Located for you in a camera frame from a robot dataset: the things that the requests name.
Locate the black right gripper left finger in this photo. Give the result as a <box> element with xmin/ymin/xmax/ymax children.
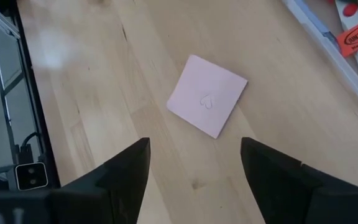
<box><xmin>0</xmin><ymin>137</ymin><xmax>152</xmax><ymax>224</ymax></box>

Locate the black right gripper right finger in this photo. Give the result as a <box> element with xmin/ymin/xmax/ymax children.
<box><xmin>240</xmin><ymin>136</ymin><xmax>358</xmax><ymax>224</ymax></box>

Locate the pink sticky note pad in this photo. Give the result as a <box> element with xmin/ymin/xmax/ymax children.
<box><xmin>165</xmin><ymin>54</ymin><xmax>249</xmax><ymax>140</ymax></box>

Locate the clear plastic pencil box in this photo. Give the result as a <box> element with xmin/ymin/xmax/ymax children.
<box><xmin>280</xmin><ymin>0</ymin><xmax>358</xmax><ymax>106</ymax></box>

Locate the table level camera box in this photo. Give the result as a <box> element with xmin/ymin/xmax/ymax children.
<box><xmin>14</xmin><ymin>161</ymin><xmax>50</xmax><ymax>192</ymax></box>

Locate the black camera cable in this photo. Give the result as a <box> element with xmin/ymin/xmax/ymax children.
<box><xmin>17</xmin><ymin>131</ymin><xmax>42</xmax><ymax>164</ymax></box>

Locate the black metal table frame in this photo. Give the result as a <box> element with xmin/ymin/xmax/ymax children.
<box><xmin>0</xmin><ymin>0</ymin><xmax>62</xmax><ymax>191</ymax></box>

